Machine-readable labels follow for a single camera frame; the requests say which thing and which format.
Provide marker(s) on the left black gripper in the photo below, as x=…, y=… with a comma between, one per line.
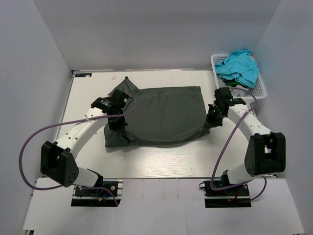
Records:
x=117, y=120

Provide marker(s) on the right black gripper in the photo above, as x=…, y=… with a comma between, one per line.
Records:
x=213, y=115

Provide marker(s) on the dark grey t shirt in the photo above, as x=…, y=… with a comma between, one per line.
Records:
x=159, y=116

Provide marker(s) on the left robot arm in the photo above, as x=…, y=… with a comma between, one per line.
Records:
x=58, y=158

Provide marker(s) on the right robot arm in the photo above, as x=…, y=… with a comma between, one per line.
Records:
x=266, y=150

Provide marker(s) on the white grey garment in basket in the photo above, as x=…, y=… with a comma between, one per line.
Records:
x=235, y=91

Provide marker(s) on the green garment in basket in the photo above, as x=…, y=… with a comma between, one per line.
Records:
x=232, y=83

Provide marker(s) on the white plastic basket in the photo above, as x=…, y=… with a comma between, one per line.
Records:
x=259, y=91

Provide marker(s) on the turquoise t shirt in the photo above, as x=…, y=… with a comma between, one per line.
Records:
x=238, y=66

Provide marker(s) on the dark label sticker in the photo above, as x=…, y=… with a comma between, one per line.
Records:
x=83, y=75

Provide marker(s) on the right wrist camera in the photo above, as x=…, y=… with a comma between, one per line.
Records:
x=222, y=96

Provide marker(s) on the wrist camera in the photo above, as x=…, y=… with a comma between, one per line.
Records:
x=222, y=96
x=119, y=98

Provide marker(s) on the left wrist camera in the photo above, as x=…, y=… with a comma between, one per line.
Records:
x=119, y=98

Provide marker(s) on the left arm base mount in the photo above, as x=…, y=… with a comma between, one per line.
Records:
x=109, y=195

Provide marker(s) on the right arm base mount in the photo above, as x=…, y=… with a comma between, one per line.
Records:
x=238, y=197

